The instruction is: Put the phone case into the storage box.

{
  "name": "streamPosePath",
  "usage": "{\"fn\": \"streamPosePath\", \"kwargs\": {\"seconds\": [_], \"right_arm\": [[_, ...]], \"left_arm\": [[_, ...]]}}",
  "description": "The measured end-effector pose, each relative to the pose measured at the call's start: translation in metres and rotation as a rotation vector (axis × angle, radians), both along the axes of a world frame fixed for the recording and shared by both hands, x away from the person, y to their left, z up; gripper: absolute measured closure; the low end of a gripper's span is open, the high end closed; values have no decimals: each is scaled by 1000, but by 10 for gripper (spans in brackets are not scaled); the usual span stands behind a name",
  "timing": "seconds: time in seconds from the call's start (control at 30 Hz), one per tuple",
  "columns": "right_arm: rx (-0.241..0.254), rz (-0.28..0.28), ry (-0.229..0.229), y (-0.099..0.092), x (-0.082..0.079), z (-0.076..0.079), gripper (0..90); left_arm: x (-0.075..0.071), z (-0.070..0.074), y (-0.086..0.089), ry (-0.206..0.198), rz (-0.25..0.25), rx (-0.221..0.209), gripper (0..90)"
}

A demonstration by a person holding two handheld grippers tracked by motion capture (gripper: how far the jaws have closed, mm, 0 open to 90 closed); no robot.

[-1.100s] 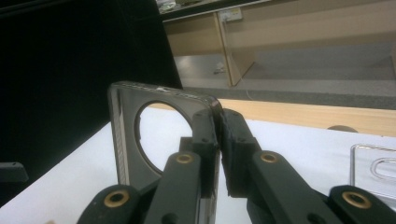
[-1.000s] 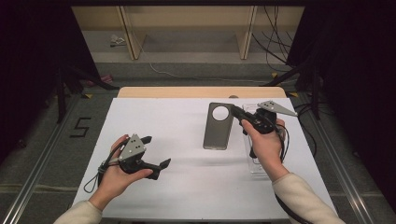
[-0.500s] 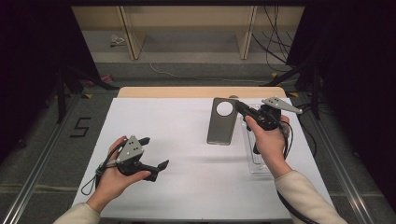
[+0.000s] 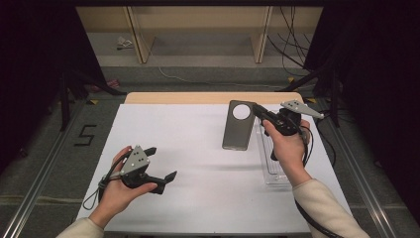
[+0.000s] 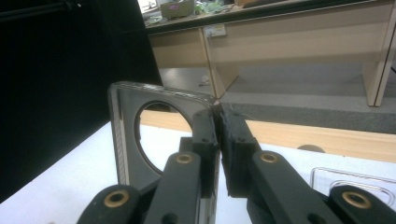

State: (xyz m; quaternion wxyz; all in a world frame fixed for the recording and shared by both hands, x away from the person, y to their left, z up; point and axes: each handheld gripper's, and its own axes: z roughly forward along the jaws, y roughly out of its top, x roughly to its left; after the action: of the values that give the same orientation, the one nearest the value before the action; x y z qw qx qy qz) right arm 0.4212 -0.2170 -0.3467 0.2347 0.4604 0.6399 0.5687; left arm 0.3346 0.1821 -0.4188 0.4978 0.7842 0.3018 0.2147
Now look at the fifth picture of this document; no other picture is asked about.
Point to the green packets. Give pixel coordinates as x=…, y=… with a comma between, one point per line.
x=213, y=7

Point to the cardboard box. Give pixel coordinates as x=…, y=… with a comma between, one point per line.
x=177, y=8

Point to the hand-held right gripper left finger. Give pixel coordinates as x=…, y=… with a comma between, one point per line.
x=183, y=186

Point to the white wall socket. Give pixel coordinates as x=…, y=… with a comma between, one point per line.
x=215, y=30

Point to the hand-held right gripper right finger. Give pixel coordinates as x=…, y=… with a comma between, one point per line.
x=271, y=183

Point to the white table mat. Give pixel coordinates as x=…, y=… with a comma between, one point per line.
x=62, y=186

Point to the beige wooden desk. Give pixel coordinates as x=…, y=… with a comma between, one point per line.
x=295, y=40

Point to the crumpled white paper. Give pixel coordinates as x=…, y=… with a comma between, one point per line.
x=204, y=81

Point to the clear plastic box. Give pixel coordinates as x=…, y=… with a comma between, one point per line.
x=323, y=183

